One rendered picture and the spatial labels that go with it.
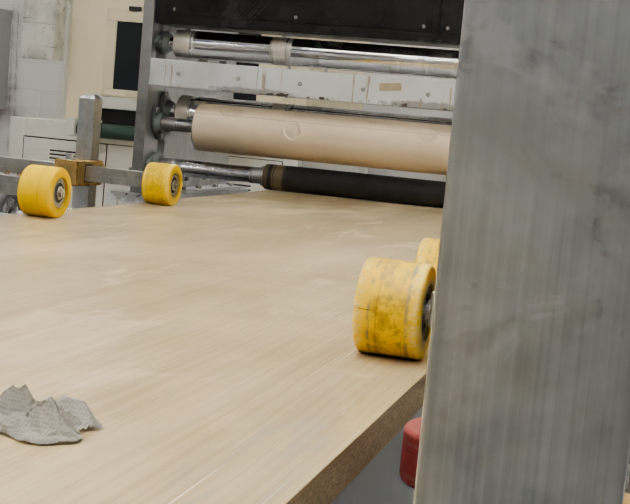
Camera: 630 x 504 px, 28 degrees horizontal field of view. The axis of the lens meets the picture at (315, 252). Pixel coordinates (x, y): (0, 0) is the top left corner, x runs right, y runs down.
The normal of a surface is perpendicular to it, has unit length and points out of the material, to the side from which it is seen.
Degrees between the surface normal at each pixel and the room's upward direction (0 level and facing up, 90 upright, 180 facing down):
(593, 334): 90
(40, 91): 90
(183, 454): 0
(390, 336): 115
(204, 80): 90
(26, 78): 90
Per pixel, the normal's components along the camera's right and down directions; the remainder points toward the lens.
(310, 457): 0.09, -0.99
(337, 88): -0.27, 0.07
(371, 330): -0.28, 0.48
